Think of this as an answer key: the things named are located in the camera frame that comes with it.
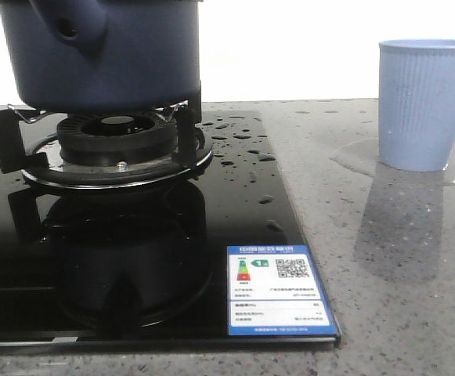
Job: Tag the dark blue cooking pot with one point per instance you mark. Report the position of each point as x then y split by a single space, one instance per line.
102 56

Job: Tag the light blue ribbed cup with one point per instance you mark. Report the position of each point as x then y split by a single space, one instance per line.
416 103

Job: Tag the blue energy efficiency label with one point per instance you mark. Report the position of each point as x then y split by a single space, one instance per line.
274 290

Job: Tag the black glass gas stove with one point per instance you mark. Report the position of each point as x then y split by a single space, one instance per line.
144 268

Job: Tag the right gas burner with grate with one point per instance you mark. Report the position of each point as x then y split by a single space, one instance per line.
106 151

